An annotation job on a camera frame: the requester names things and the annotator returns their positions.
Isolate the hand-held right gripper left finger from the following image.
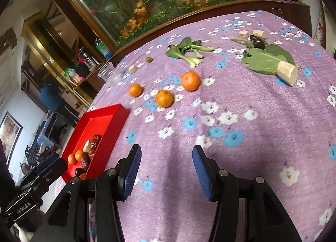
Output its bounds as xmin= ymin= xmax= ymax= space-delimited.
xmin=39 ymin=144 xmax=142 ymax=242

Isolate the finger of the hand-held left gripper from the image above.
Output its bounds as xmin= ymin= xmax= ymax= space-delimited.
xmin=34 ymin=158 xmax=68 ymax=187
xmin=20 ymin=153 xmax=59 ymax=181

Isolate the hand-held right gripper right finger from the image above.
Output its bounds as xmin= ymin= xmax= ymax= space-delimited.
xmin=192 ymin=145 xmax=298 ymax=242

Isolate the dark brown dried date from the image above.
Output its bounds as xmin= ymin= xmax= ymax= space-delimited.
xmin=80 ymin=153 xmax=91 ymax=169

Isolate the red rectangular tray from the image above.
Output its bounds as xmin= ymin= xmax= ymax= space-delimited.
xmin=61 ymin=103 xmax=130 ymax=183

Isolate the purple floral tablecloth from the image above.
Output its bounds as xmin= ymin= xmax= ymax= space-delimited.
xmin=52 ymin=10 xmax=336 ymax=242

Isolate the dark blue bulky object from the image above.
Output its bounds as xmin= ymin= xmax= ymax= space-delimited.
xmin=39 ymin=79 xmax=65 ymax=112

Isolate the clear plastic cup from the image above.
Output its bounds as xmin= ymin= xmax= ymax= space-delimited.
xmin=97 ymin=61 xmax=122 ymax=85

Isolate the wooden shelf unit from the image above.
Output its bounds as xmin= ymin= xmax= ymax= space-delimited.
xmin=21 ymin=11 xmax=116 ymax=106

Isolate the dark thermos flask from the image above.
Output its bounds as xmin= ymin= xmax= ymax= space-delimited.
xmin=79 ymin=47 xmax=97 ymax=68

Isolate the green bok choy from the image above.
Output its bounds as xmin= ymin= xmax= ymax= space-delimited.
xmin=165 ymin=36 xmax=214 ymax=68

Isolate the green plastic bottle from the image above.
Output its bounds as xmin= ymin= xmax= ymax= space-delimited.
xmin=94 ymin=38 xmax=113 ymax=60

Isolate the broad green leaf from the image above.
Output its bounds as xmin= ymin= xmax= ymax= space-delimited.
xmin=241 ymin=44 xmax=296 ymax=75

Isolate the thick pale sugarcane piece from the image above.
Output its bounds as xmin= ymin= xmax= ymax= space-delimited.
xmin=277 ymin=61 xmax=299 ymax=87

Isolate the framed wall picture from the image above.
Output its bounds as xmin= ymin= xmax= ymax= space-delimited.
xmin=0 ymin=111 xmax=24 ymax=167

